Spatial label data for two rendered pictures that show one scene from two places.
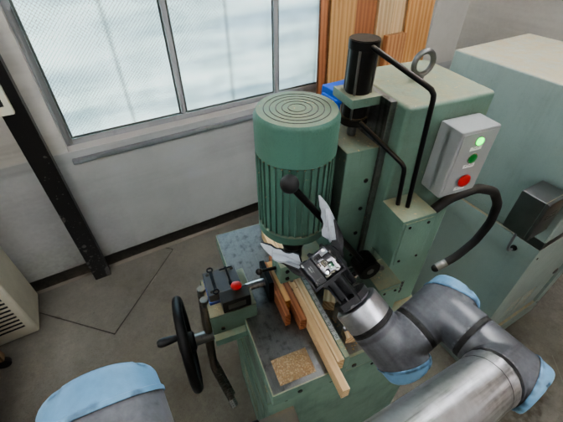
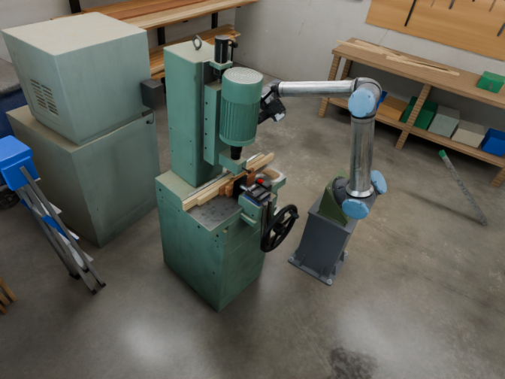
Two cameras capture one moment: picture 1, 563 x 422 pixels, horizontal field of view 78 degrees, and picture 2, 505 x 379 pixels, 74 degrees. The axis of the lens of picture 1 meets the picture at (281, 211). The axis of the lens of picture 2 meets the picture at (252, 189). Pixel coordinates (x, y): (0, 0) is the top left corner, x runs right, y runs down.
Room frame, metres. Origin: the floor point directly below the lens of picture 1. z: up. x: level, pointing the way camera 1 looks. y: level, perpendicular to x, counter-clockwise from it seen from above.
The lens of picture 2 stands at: (1.29, 1.19, 2.10)
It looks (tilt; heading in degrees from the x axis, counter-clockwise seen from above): 42 degrees down; 238
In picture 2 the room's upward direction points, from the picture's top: 8 degrees clockwise
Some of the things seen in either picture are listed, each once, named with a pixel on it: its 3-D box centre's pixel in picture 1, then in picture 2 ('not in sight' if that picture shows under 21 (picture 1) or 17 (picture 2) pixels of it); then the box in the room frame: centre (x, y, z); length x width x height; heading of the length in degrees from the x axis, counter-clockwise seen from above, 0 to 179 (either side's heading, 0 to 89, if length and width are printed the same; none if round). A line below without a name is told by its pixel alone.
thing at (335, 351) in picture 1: (293, 277); (227, 180); (0.68, -0.04, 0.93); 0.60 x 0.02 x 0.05; 22
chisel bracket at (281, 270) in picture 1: (298, 262); (232, 162); (0.65, -0.05, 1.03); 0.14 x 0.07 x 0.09; 112
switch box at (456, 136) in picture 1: (458, 156); not in sight; (0.63, -0.38, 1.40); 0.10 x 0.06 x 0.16; 112
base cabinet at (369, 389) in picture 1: (314, 357); (214, 235); (0.69, -0.14, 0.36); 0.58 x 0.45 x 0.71; 112
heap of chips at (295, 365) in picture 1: (293, 364); (270, 172); (0.41, -0.03, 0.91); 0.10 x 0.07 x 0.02; 112
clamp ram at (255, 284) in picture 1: (257, 284); (244, 187); (0.63, 0.07, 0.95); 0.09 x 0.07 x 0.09; 22
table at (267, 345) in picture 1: (256, 300); (243, 199); (0.63, 0.08, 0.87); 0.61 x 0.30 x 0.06; 22
